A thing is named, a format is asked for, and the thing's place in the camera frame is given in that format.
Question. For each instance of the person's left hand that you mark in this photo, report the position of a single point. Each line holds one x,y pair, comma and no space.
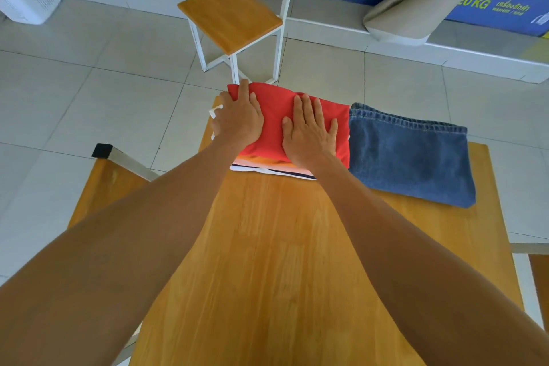
240,121

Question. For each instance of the person's right hand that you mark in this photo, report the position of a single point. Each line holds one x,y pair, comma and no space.
309,142

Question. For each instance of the red cloth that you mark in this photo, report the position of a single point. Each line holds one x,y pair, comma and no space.
274,104

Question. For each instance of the orange cloth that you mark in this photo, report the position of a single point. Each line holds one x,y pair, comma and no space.
257,159

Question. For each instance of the pink cloth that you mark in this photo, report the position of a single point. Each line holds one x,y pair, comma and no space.
261,165

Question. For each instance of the black white striped shirt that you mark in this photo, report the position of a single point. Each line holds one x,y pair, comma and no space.
251,170

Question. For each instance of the blue denim jeans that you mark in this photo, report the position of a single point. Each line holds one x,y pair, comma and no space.
407,155

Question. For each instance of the person's left forearm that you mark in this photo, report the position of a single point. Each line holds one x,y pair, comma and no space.
107,258

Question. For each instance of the person's right forearm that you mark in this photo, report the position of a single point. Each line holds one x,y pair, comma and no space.
420,258

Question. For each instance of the wooden chair white frame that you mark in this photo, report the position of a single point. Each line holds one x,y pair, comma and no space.
107,190
541,284
231,14

